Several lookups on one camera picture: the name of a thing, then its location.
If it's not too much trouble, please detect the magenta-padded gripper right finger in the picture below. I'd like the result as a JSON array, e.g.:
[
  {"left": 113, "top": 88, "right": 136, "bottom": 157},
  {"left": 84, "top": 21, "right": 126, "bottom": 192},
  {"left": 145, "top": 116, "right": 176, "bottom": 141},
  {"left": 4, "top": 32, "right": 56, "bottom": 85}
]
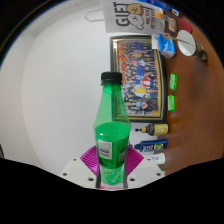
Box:
[{"left": 123, "top": 145, "right": 166, "bottom": 189}]

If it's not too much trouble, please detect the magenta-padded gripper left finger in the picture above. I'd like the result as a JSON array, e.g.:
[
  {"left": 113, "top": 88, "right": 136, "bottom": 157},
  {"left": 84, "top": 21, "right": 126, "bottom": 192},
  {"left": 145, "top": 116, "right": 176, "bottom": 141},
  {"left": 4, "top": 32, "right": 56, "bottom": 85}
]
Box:
[{"left": 59, "top": 145, "right": 101, "bottom": 189}]

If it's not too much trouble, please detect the green plastic drink bottle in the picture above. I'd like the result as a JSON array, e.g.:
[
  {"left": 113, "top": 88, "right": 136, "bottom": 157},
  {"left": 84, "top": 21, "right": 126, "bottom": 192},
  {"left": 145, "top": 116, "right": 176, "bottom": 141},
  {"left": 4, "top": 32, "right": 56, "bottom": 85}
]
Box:
[{"left": 92, "top": 71, "right": 132, "bottom": 187}]

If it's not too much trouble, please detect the white bottle with blue cap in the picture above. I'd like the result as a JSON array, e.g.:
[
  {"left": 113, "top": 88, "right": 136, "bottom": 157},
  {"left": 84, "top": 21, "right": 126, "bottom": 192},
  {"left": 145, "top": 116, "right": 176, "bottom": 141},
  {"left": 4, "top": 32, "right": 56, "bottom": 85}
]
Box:
[{"left": 143, "top": 152, "right": 167, "bottom": 165}]

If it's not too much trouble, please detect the brown pump bottle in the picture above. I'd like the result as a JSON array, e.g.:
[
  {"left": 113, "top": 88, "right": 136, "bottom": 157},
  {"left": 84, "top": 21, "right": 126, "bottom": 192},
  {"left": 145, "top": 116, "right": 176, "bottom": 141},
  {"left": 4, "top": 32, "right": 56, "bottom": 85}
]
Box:
[{"left": 134, "top": 122, "right": 170, "bottom": 136}]

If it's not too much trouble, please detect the small green packet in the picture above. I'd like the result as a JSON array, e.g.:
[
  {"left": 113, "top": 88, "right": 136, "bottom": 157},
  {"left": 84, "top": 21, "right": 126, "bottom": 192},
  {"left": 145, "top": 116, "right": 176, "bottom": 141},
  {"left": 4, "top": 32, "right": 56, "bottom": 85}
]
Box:
[
  {"left": 167, "top": 94, "right": 177, "bottom": 112},
  {"left": 168, "top": 73, "right": 179, "bottom": 92}
]

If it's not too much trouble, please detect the framed group photo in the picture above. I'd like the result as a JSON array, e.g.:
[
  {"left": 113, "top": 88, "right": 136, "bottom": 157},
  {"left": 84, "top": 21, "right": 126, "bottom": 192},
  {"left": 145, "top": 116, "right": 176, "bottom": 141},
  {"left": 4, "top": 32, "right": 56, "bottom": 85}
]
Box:
[{"left": 109, "top": 34, "right": 168, "bottom": 124}]

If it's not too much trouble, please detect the patterned paper cup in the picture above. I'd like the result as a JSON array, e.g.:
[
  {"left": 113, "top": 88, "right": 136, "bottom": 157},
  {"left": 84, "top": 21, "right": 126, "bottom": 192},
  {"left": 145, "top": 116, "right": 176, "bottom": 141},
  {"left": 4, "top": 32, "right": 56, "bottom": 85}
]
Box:
[{"left": 176, "top": 29, "right": 208, "bottom": 63}]

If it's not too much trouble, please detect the thin grey stirring stick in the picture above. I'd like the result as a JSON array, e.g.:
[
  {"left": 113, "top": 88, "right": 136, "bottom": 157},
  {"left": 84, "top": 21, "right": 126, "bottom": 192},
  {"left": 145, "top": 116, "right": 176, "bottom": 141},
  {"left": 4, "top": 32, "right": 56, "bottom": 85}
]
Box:
[{"left": 159, "top": 32, "right": 197, "bottom": 45}]

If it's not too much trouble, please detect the small colourful packet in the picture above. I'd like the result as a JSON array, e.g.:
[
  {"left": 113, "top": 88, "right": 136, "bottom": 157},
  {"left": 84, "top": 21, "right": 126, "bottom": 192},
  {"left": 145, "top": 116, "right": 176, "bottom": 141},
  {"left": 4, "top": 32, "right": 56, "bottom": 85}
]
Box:
[{"left": 167, "top": 16, "right": 178, "bottom": 34}]

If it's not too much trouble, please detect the round red coaster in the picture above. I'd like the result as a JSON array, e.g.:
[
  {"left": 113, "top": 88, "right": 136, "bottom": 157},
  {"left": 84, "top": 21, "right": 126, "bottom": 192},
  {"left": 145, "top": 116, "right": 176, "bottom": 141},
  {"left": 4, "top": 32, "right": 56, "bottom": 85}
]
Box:
[{"left": 179, "top": 18, "right": 194, "bottom": 34}]

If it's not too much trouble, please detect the white paper gift bag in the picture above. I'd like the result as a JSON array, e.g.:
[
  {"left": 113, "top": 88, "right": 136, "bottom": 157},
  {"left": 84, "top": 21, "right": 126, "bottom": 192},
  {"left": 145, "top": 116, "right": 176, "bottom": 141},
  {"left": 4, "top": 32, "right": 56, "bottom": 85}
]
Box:
[{"left": 84, "top": 0, "right": 166, "bottom": 34}]

